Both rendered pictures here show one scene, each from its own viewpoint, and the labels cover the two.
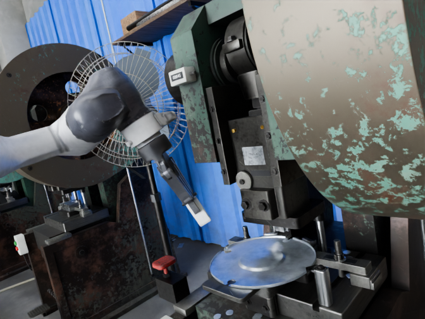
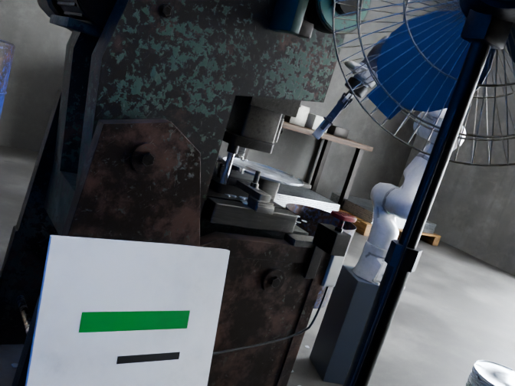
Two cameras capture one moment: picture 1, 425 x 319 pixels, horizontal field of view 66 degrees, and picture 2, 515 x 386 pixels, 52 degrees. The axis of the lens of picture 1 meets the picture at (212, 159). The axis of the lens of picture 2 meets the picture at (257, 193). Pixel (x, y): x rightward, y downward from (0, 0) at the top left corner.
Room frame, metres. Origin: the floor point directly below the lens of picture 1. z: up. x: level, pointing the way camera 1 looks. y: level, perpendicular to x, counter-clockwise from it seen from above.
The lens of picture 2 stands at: (2.61, 0.18, 1.02)
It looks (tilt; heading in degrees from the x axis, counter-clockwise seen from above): 10 degrees down; 189
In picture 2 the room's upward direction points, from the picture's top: 17 degrees clockwise
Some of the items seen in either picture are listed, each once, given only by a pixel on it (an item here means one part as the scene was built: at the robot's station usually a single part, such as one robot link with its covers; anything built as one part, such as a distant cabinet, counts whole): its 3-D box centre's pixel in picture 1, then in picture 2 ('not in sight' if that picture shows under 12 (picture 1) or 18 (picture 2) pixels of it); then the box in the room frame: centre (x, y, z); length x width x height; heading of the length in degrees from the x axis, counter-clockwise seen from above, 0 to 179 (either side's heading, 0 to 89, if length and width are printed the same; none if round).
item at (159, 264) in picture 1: (166, 270); (340, 225); (1.02, 0.22, 0.72); 0.07 x 0.06 x 0.08; 133
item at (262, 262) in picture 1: (261, 258); (263, 171); (0.85, -0.08, 0.78); 0.29 x 0.29 x 0.01
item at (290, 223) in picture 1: (283, 214); (237, 141); (0.94, -0.18, 0.86); 0.20 x 0.16 x 0.05; 43
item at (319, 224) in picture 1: (320, 228); not in sight; (0.92, -0.28, 0.81); 0.02 x 0.02 x 0.14
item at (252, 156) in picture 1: (264, 161); (264, 92); (0.91, -0.14, 1.04); 0.17 x 0.15 x 0.30; 133
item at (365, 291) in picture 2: not in sight; (351, 325); (0.45, 0.41, 0.23); 0.18 x 0.18 x 0.45; 25
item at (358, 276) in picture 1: (342, 259); not in sight; (0.81, -0.29, 0.76); 0.17 x 0.06 x 0.10; 43
